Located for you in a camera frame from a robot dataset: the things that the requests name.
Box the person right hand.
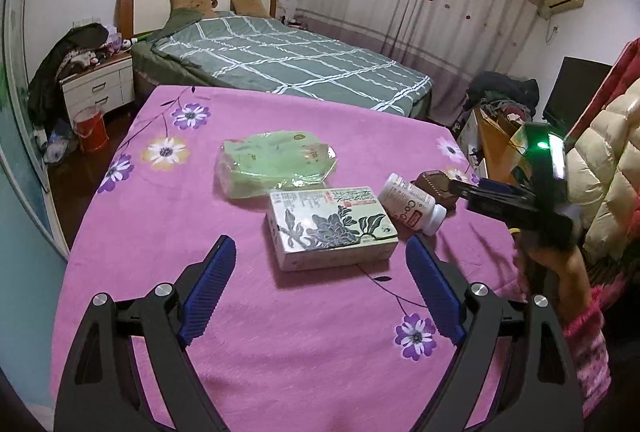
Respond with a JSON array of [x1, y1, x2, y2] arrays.
[[513, 231, 592, 327]]

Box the red bucket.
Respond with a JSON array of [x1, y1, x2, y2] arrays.
[[72, 106, 108, 153]]

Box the green tissue pack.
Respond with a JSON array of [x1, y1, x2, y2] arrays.
[[215, 131, 337, 200]]

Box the red garment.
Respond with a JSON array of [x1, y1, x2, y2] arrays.
[[565, 38, 640, 149]]

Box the cream puffer jacket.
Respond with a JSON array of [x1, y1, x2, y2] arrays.
[[567, 83, 640, 263]]

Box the bed with green sheet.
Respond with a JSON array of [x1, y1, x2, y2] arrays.
[[130, 8, 434, 120]]

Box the white nightstand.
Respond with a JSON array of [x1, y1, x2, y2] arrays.
[[61, 52, 134, 120]]

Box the white purple curtain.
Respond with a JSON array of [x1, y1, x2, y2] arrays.
[[296, 0, 544, 125]]

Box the dark clothes on nightstand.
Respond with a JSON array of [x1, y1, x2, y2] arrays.
[[27, 22, 108, 135]]

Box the right brown pillow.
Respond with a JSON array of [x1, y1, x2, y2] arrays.
[[231, 0, 270, 18]]

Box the brown wallet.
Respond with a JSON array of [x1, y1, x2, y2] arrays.
[[412, 171, 462, 212]]

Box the black television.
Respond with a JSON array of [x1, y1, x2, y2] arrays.
[[542, 57, 612, 136]]

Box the white pill bottle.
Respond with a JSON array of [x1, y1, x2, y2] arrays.
[[378, 173, 447, 236]]

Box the pile of clothes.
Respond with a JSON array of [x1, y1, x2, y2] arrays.
[[463, 71, 539, 121]]

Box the white illustrated box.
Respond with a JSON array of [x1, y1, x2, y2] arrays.
[[267, 187, 398, 271]]

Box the left brown pillow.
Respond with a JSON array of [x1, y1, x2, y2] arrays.
[[169, 0, 217, 19]]

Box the brown pillow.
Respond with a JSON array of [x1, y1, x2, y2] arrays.
[[231, 0, 270, 18], [169, 0, 217, 19]]

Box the green checked quilt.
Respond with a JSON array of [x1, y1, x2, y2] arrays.
[[150, 13, 433, 117]]

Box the pink floral tablecloth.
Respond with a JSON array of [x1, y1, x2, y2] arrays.
[[49, 84, 532, 432]]

